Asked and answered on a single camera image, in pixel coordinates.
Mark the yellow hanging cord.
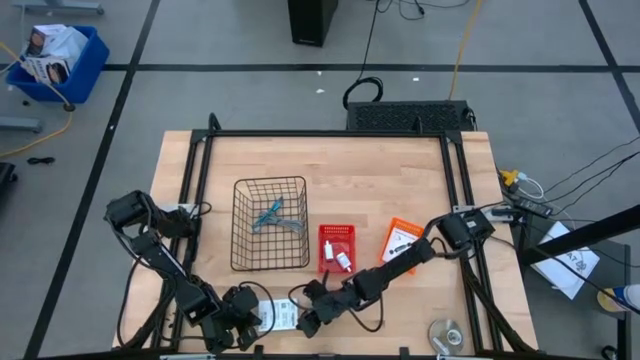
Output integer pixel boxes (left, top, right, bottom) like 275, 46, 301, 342
446, 0, 485, 101

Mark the white plastic bag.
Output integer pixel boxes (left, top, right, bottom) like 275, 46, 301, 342
47, 25, 90, 71

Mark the black metal beam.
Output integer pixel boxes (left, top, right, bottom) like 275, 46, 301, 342
522, 204, 640, 266

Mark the yellow tape roll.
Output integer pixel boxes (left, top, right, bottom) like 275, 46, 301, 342
596, 288, 624, 315

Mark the grey metal table foot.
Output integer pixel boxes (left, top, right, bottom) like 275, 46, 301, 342
12, 0, 106, 16
0, 116, 44, 134

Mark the white blue bottle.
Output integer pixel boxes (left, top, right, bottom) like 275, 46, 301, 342
610, 283, 640, 312

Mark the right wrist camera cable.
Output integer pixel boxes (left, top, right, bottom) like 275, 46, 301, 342
348, 293, 386, 335

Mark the black computer tower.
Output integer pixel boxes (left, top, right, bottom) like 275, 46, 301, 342
287, 0, 340, 48

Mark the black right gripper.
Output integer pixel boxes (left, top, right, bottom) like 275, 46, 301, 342
295, 284, 361, 339

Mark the silver disc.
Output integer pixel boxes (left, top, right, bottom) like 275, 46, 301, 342
427, 317, 466, 357

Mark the blue plastic bin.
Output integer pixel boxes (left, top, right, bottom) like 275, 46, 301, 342
5, 24, 111, 105

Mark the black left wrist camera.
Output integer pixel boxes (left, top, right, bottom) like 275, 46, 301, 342
222, 284, 262, 317

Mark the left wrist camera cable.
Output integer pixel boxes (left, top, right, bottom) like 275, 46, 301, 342
239, 280, 277, 335

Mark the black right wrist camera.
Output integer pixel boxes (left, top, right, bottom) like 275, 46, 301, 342
303, 278, 327, 302

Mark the white printed box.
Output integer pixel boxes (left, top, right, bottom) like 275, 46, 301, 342
24, 23, 69, 57
20, 54, 72, 86

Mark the red plastic basket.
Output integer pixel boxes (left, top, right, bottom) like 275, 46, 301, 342
317, 223, 357, 275

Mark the black cable conduit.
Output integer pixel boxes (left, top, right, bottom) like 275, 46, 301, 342
458, 257, 531, 354
115, 257, 179, 351

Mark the black power strip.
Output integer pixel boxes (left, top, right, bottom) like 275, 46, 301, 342
512, 195, 555, 220

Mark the white card with black part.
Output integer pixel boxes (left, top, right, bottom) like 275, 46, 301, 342
382, 226, 421, 265

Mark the black hanging cable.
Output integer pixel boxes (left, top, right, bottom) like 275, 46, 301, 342
342, 0, 385, 110

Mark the blue braided cable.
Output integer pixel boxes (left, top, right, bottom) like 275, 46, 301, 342
253, 195, 286, 230

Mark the black chair base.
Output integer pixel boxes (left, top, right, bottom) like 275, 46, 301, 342
0, 161, 19, 204

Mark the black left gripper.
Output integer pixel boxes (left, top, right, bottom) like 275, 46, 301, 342
202, 299, 264, 354

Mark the yellow floor cord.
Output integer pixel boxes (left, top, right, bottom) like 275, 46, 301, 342
0, 42, 76, 160

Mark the black wire basket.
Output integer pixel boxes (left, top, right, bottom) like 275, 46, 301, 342
229, 174, 311, 273

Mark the black metal rig frame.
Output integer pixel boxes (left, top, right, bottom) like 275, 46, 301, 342
149, 112, 539, 360

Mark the white labelled box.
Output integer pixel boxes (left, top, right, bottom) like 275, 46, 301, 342
256, 297, 300, 333

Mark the orange plastic basket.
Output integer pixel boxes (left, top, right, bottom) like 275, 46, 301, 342
379, 215, 426, 276

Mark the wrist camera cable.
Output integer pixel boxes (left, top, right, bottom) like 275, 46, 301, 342
239, 280, 277, 335
348, 293, 386, 335

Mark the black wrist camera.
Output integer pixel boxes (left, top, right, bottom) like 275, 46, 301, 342
303, 278, 327, 302
222, 284, 262, 317

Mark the white paper sheet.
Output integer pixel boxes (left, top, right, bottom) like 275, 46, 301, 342
529, 219, 601, 301

